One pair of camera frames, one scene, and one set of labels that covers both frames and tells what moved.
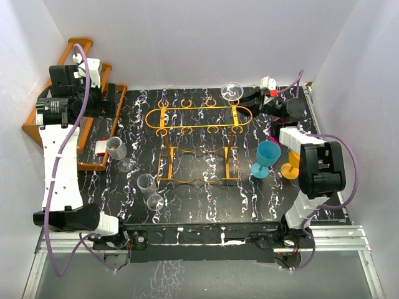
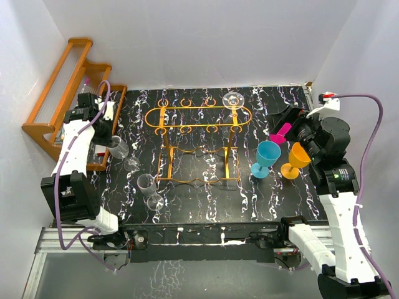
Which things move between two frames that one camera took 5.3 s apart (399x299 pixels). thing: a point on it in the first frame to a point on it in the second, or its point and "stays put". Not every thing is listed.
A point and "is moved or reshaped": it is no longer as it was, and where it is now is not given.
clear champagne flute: (146, 184) stays put
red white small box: (100, 147) stays put
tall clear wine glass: (232, 91) is moved or reshaped
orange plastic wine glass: (290, 170) stays put
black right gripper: (253, 101) to (289, 115)
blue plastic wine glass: (267, 154) stays put
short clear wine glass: (118, 151) is moved or reshaped
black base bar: (245, 243) stays put
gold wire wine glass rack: (197, 146) stays put
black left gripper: (103, 108) to (107, 139)
